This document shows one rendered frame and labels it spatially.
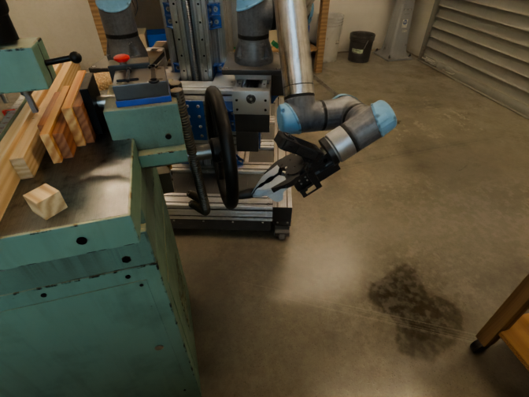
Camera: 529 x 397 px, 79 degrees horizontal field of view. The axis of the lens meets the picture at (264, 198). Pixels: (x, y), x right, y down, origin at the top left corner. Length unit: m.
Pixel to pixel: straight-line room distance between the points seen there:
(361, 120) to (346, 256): 0.98
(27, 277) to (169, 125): 0.37
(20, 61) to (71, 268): 0.36
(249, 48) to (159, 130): 0.69
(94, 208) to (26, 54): 0.28
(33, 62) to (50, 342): 0.56
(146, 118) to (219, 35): 0.88
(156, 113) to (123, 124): 0.06
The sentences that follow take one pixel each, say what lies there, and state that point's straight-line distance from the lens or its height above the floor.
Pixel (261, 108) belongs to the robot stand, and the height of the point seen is 0.71.
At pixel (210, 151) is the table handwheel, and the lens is 0.77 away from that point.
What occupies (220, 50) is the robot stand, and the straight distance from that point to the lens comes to 1.51.
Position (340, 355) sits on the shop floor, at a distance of 1.36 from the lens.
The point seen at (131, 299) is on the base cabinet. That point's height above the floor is 0.62.
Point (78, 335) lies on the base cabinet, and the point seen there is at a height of 0.53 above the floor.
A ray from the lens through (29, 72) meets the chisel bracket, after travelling 0.70.
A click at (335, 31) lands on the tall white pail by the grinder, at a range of 4.10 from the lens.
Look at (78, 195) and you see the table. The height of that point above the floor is 0.90.
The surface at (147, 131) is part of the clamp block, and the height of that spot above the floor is 0.91.
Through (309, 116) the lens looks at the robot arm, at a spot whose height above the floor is 0.87.
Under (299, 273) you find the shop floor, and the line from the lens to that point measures 1.53.
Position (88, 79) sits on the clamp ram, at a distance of 0.74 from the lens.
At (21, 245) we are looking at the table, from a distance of 0.56.
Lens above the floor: 1.22
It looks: 40 degrees down
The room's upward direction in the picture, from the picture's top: straight up
